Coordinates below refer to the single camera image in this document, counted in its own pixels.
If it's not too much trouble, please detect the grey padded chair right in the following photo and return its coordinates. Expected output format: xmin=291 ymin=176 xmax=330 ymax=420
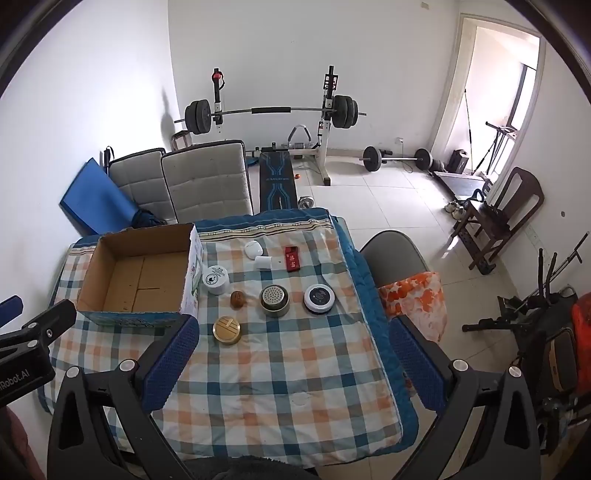
xmin=161 ymin=141 xmax=254 ymax=224

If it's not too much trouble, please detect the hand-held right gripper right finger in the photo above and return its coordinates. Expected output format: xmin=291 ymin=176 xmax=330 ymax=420
xmin=389 ymin=315 xmax=541 ymax=480

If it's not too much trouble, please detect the cardboard box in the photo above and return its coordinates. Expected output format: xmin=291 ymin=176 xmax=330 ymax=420
xmin=76 ymin=223 xmax=204 ymax=328

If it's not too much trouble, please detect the grey padded chair left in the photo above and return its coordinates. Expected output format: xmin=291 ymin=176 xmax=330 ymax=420
xmin=108 ymin=148 xmax=176 ymax=227

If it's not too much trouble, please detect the black weight bench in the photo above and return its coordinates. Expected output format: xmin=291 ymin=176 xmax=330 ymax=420
xmin=257 ymin=145 xmax=296 ymax=213

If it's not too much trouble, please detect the plaid blue-bordered blanket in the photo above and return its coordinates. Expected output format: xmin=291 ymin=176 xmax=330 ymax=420
xmin=37 ymin=208 xmax=419 ymax=467

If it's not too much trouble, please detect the dark blue cloth bundle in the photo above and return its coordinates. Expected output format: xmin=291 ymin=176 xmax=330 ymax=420
xmin=134 ymin=209 xmax=167 ymax=228

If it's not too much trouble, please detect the black treadmill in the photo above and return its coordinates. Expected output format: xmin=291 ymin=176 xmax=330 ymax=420
xmin=431 ymin=121 xmax=520 ymax=198

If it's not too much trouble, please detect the black folded exercise machine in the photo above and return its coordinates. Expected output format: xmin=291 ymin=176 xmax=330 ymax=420
xmin=462 ymin=247 xmax=591 ymax=457

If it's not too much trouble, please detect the metal perforated round tin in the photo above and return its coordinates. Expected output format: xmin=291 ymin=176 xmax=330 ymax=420
xmin=259 ymin=285 xmax=291 ymax=318

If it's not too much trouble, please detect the person's left forearm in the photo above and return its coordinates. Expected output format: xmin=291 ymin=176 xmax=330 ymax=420
xmin=0 ymin=408 xmax=47 ymax=480

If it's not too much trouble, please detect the grey padded chair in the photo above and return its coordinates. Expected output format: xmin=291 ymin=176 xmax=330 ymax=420
xmin=161 ymin=141 xmax=254 ymax=224
xmin=108 ymin=148 xmax=176 ymax=227

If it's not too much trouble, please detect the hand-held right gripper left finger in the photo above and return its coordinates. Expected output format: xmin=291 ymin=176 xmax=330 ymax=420
xmin=47 ymin=315 xmax=200 ymax=480

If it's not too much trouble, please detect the black and white round tin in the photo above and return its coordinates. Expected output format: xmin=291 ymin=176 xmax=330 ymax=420
xmin=303 ymin=284 xmax=336 ymax=315

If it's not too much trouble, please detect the orange patterned cloth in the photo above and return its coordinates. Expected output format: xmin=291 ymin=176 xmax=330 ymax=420
xmin=379 ymin=271 xmax=448 ymax=342

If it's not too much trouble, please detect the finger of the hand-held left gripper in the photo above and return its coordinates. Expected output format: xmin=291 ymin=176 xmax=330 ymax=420
xmin=0 ymin=295 xmax=24 ymax=326
xmin=0 ymin=299 xmax=77 ymax=354

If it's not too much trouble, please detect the dark wooden chair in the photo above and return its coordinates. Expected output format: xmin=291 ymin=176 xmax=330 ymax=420
xmin=450 ymin=167 xmax=544 ymax=275

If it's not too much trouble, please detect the white barbell rack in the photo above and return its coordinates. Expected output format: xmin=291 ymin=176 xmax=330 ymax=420
xmin=210 ymin=65 xmax=345 ymax=188

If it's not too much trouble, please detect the grey folding chair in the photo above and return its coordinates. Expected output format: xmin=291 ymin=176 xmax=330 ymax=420
xmin=359 ymin=229 xmax=432 ymax=296

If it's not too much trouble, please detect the short barbell with black plates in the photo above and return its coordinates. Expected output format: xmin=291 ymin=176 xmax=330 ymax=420
xmin=359 ymin=145 xmax=433 ymax=174

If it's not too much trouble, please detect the white round jar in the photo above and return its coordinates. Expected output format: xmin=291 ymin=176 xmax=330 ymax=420
xmin=202 ymin=265 xmax=230 ymax=296

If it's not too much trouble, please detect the white door frame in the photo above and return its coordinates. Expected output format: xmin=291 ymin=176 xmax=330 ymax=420
xmin=431 ymin=11 xmax=548 ymax=176

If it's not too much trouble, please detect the small black box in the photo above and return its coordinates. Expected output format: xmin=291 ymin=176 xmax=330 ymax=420
xmin=447 ymin=149 xmax=471 ymax=174

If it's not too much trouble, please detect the blue exercise mat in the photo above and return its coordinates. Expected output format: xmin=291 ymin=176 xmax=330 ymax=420
xmin=59 ymin=158 xmax=144 ymax=236

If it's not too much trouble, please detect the gold round tin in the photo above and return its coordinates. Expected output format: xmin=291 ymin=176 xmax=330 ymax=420
xmin=212 ymin=316 xmax=243 ymax=346

